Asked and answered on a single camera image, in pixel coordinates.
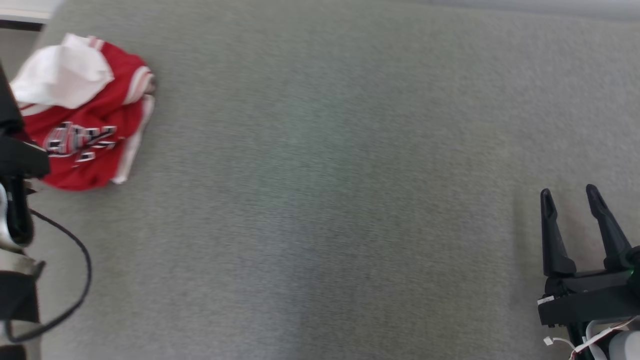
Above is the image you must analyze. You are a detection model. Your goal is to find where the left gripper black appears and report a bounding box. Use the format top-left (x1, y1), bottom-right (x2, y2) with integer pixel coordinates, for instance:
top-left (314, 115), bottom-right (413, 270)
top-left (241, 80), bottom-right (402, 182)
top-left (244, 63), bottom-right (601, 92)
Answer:
top-left (0, 62), bottom-right (51, 179)

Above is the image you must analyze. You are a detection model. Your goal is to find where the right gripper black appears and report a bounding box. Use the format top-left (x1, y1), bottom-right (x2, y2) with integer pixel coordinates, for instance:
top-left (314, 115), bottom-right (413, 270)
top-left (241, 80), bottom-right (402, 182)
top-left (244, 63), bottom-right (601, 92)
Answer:
top-left (537, 184), bottom-right (640, 328)

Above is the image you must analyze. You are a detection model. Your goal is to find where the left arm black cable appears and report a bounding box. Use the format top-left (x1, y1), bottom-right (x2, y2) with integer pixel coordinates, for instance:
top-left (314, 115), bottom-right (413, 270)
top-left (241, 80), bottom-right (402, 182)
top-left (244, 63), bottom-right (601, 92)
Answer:
top-left (4, 209), bottom-right (94, 344)

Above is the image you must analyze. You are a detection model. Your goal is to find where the grey fabric sofa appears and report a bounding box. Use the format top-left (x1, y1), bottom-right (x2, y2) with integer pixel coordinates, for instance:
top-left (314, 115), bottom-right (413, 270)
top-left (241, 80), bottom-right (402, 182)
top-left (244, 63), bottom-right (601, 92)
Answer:
top-left (0, 0), bottom-right (640, 360)

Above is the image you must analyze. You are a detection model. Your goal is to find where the red and white jersey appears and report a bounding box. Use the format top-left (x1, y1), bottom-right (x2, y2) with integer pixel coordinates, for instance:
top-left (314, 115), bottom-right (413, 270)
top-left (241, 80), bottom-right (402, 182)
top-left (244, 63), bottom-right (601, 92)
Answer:
top-left (9, 33), bottom-right (158, 192)

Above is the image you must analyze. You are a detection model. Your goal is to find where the white red wire bundle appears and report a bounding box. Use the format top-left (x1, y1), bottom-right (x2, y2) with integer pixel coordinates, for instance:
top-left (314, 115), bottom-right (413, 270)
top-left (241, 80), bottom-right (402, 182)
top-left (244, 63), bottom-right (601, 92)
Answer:
top-left (543, 318), bottom-right (640, 360)

